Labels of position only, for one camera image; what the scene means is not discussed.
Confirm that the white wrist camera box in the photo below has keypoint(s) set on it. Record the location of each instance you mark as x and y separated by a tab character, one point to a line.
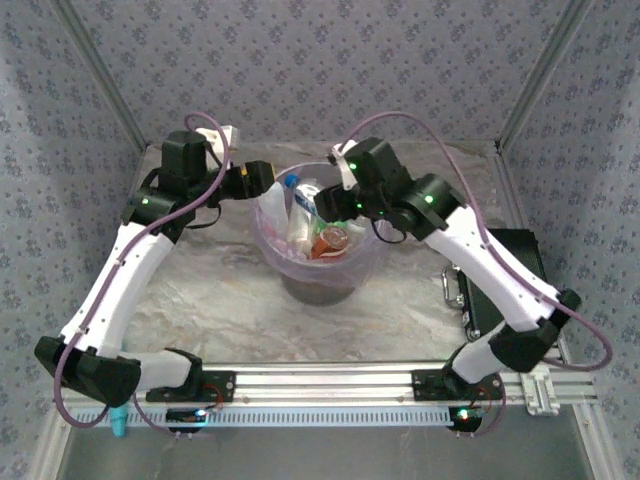
210	134
342	167

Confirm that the right controller board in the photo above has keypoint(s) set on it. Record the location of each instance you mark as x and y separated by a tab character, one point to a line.
465	420

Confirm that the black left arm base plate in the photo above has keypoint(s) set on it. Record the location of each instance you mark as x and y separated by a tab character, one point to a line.
222	387

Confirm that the white rail bracket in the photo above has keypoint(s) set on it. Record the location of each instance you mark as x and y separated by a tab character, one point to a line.
540	397

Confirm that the aluminium corner post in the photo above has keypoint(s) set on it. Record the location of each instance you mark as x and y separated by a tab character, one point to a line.
106	75
542	75

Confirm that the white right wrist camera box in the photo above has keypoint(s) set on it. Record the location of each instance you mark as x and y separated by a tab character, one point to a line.
342	167

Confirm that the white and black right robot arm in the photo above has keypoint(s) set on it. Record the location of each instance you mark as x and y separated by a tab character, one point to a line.
485	275

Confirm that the controller board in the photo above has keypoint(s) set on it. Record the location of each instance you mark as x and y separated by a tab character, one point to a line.
465	420
185	415

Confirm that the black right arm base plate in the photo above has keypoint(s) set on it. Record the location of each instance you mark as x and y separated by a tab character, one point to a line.
427	385

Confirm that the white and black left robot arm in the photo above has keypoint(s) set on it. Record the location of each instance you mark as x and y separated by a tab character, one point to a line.
130	280

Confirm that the aluminium mounting rail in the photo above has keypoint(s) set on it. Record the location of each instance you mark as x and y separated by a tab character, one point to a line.
325	385

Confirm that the black hard case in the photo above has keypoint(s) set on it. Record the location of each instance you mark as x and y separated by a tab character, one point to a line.
520	247

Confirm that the grey metal panel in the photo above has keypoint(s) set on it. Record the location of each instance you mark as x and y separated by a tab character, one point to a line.
325	455

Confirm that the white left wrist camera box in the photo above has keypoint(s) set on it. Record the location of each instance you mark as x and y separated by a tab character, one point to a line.
210	134

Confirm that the purple plastic bin liner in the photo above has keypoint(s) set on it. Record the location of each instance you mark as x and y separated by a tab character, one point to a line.
365	255

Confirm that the teal plastic tube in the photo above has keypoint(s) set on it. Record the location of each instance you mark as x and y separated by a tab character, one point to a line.
118	422

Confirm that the left controller board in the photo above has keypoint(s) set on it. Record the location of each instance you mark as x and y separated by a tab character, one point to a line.
185	415

